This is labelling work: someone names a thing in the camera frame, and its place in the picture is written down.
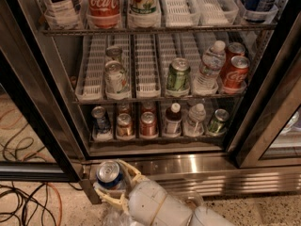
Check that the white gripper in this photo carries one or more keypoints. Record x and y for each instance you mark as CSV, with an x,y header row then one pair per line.
x,y
147,201

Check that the blue pepsi can front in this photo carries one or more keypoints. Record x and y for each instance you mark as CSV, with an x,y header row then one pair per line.
x,y
109,175

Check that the blue pepsi can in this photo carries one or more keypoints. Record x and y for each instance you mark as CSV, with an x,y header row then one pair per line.
x,y
101,119
109,175

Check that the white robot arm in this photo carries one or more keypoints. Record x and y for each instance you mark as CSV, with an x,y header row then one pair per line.
x,y
172,212

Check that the gold soda can front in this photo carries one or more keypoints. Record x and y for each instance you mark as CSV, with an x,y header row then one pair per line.
x,y
124,125

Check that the gold soda can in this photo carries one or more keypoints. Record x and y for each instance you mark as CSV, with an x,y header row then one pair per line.
x,y
124,125
124,108

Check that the red soda can front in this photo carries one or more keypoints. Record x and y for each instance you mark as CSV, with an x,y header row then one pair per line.
x,y
148,124

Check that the red soda can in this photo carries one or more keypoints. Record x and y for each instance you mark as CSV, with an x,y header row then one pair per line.
x,y
148,124
148,107

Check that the gold soda can rear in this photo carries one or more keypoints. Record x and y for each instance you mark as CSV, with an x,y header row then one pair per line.
x,y
124,108

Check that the blue pepsi can rear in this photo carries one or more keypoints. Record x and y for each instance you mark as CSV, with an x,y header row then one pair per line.
x,y
101,119

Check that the red soda can rear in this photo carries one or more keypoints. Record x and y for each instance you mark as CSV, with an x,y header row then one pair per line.
x,y
148,107

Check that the small water bottle bottom shelf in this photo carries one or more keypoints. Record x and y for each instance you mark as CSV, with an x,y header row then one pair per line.
x,y
194,121

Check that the left glass fridge door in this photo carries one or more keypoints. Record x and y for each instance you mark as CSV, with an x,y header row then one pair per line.
x,y
30,93

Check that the glass fridge door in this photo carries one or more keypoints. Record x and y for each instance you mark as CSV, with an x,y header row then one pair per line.
x,y
276,136
30,93

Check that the white patterned can front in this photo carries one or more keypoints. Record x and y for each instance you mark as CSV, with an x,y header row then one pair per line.
x,y
115,77

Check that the green soda can bottom shelf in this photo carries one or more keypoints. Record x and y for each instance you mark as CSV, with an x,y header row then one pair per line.
x,y
218,120

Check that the green soda can shelf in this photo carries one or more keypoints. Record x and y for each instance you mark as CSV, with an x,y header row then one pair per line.
x,y
218,120
177,76

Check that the green soda can middle shelf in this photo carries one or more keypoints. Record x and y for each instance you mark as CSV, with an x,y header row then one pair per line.
x,y
177,76

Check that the stainless steel fridge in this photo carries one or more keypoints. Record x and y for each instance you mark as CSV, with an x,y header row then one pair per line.
x,y
71,62

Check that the water bottle middle shelf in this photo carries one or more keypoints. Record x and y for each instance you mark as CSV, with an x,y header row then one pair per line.
x,y
212,61

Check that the silver can rear middle shelf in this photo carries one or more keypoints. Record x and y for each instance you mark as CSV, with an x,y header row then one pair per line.
x,y
113,53

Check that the right glass fridge door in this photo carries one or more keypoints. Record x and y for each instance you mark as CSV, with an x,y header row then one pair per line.
x,y
276,136

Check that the red coca-cola can front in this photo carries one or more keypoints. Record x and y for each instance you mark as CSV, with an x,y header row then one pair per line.
x,y
236,72

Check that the red coca-cola can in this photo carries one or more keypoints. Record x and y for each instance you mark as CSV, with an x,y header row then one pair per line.
x,y
233,49
236,72

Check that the red coca-cola can rear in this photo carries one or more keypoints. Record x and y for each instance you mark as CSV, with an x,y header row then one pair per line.
x,y
233,49

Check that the coca-cola bottle top shelf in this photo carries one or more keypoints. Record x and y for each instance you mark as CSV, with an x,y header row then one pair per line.
x,y
104,13

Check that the tea bottle top shelf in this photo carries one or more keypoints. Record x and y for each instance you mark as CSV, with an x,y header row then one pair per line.
x,y
62,14

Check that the clear plastic bag bin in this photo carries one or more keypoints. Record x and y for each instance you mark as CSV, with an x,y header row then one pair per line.
x,y
115,217

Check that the dark juice bottle white cap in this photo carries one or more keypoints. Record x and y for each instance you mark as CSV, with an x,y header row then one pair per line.
x,y
173,118

